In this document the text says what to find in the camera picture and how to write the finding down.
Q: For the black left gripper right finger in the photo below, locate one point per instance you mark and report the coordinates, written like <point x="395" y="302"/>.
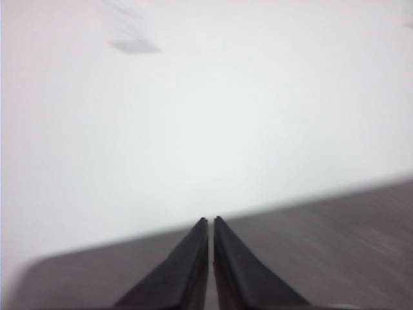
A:
<point x="245" y="277"/>

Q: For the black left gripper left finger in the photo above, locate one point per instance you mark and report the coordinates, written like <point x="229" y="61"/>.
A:
<point x="180" y="277"/>

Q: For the dark grey table mat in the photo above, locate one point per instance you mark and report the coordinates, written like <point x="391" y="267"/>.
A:
<point x="322" y="245"/>

